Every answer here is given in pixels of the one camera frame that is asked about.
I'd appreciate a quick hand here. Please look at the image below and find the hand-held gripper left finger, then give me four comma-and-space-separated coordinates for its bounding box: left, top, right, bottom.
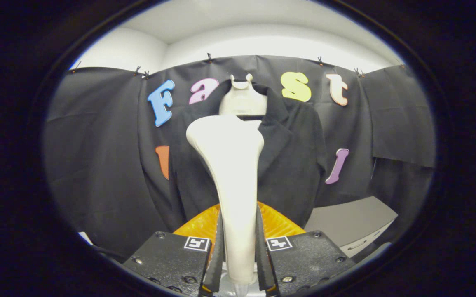
122, 203, 224, 297

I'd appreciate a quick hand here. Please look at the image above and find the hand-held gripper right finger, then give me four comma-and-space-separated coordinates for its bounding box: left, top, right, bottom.
256, 201, 356, 297

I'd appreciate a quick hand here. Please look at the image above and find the black suit jacket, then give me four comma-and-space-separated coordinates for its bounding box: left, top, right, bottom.
168, 80, 328, 231

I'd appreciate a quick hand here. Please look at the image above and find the white garment steamer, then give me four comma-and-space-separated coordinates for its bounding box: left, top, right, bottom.
186, 115, 265, 296

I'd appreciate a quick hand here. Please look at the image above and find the grey cabinet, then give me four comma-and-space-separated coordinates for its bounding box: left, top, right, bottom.
304, 196, 399, 259

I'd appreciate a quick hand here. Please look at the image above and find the black backdrop cloth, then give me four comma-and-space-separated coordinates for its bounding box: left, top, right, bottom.
43, 55, 436, 259

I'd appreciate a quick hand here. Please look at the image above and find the cream mannequin torso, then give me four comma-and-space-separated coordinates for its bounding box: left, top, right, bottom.
219, 74, 268, 120

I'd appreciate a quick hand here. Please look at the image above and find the row of black clips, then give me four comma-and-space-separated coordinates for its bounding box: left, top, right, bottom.
72, 52, 406, 79

